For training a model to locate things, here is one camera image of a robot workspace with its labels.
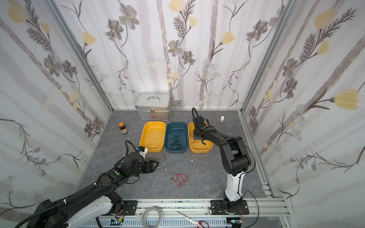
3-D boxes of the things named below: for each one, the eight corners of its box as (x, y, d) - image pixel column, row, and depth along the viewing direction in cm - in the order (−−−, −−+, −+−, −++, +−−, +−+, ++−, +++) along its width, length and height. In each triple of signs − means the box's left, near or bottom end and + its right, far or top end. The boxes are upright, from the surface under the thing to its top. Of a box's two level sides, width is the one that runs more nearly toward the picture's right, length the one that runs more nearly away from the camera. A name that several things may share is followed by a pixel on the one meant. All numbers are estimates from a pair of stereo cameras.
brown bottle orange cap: (122, 134, 107) (118, 126, 99) (124, 130, 110) (119, 122, 102) (127, 134, 107) (122, 126, 99) (128, 130, 110) (124, 122, 102)
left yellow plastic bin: (139, 152, 97) (137, 148, 92) (146, 126, 112) (144, 121, 107) (164, 152, 97) (163, 148, 92) (167, 126, 112) (166, 121, 107)
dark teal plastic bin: (164, 152, 97) (163, 148, 93) (167, 126, 112) (166, 122, 108) (188, 152, 97) (188, 148, 93) (187, 126, 112) (187, 122, 108)
